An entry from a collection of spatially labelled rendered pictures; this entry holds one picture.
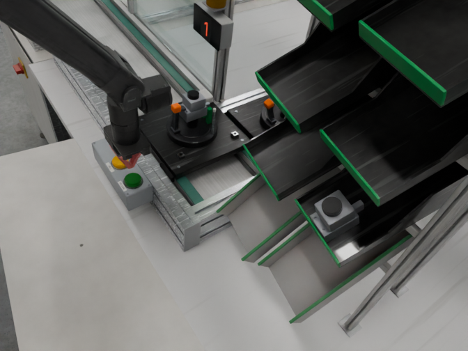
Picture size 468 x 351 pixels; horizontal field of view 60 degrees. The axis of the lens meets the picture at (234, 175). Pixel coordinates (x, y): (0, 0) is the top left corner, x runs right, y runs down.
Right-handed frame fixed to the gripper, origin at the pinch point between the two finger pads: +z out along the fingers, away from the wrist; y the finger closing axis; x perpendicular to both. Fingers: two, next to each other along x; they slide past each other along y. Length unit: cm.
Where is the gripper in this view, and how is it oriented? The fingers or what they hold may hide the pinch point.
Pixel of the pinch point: (130, 164)
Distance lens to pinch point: 96.1
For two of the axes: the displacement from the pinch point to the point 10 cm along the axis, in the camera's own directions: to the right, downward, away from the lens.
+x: -8.1, 3.8, -4.5
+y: -5.8, -6.5, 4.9
